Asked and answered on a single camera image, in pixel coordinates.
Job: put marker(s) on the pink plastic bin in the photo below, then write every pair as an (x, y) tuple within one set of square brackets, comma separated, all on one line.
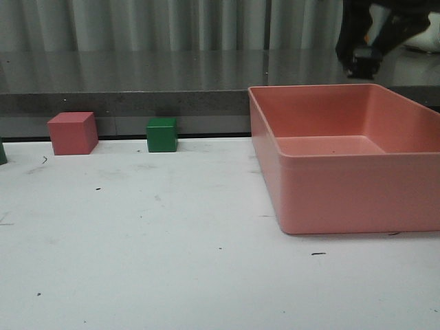
[(349, 158)]

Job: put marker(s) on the grey stone counter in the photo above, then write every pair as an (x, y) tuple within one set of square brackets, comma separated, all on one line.
[(206, 91)]

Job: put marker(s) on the dark green block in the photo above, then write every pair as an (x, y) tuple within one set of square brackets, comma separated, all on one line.
[(3, 156)]

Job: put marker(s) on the green cube block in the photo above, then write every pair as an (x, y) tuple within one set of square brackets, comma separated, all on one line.
[(161, 134)]

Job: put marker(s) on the white appliance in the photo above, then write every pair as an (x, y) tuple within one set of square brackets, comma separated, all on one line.
[(427, 41)]

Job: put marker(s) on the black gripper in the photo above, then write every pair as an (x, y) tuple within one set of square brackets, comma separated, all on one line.
[(364, 62)]

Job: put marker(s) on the grey curtain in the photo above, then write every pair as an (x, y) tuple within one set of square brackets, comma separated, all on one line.
[(168, 26)]

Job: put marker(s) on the pink cube block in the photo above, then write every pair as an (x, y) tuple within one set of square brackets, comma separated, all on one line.
[(73, 133)]

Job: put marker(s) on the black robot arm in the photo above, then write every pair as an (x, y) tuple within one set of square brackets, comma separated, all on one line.
[(405, 20)]

